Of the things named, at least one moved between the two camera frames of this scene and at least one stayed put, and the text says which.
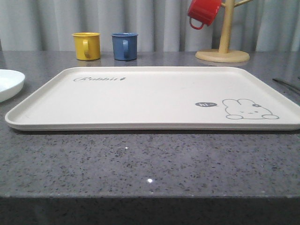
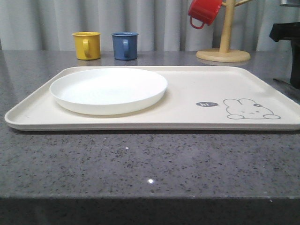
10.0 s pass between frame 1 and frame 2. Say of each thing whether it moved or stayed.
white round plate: moved
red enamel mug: stayed
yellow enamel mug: stayed
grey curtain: stayed
